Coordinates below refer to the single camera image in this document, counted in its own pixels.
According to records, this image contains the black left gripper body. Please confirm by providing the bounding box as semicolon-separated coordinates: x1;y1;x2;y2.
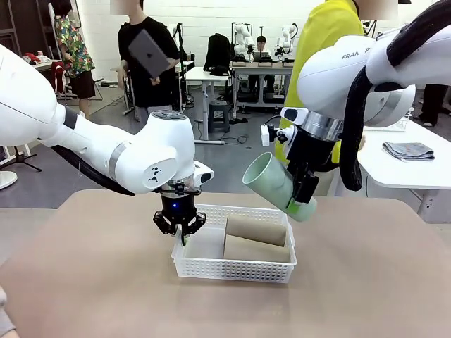
160;192;197;221

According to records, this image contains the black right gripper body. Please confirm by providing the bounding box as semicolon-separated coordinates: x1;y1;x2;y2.
287;128;339;175

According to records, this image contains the pale green plastic cup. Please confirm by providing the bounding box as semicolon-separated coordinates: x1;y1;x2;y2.
242;151;318;223

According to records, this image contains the brown cardboard tube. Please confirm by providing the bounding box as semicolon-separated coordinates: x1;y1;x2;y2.
223;234;292;264
225;213;287;247

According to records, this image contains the white perforated plastic basket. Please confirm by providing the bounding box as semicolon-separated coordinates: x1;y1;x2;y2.
171;204;297;284

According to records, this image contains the grey tablet computer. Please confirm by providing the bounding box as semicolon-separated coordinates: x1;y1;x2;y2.
128;29;171;79

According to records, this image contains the white side table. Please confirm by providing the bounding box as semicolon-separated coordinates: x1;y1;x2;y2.
334;119;451;225

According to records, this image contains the background robot workbench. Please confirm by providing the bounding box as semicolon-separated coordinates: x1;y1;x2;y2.
230;60;295;114

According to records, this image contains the folded grey cloth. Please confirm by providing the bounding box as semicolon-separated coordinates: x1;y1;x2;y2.
382;142;435;163

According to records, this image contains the grey plastic stool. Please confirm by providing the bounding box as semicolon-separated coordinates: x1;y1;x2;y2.
207;100;231;134

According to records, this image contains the person in black shirt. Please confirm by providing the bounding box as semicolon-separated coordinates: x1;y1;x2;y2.
109;0;181;123

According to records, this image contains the seated person in black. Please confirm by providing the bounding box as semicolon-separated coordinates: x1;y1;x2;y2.
248;35;276;93

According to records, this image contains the person in yellow shirt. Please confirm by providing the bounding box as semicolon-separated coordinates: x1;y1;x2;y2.
274;0;399;198

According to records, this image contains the white background desk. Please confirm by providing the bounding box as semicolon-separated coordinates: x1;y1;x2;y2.
185;65;235;145

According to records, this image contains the person in dark trousers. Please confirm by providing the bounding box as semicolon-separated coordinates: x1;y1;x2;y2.
417;83;451;127

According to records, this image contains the black backpack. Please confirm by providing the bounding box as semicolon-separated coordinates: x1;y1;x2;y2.
203;33;232;76

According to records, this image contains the black tripod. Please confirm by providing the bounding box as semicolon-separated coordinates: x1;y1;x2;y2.
0;143;43;174

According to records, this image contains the round white stand base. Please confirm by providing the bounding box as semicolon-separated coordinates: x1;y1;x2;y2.
0;171;18;191

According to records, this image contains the red and white garment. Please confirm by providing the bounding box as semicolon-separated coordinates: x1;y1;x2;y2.
51;61;70;96

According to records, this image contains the person in floral shirt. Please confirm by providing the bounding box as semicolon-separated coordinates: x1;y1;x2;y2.
51;0;97;119

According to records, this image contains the dark wooden shelf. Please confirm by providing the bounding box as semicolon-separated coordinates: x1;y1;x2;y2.
0;0;54;61

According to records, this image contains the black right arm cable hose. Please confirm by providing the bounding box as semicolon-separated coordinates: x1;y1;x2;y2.
338;0;451;192

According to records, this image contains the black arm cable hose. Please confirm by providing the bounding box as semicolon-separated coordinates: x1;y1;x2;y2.
338;0;451;192
52;144;137;197

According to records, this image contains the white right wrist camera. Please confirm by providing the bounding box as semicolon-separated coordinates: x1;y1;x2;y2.
260;123;283;147

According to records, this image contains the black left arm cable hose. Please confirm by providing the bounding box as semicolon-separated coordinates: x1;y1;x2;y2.
52;144;137;197

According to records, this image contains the white wire rack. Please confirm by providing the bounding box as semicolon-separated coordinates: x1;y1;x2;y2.
393;107;415;133

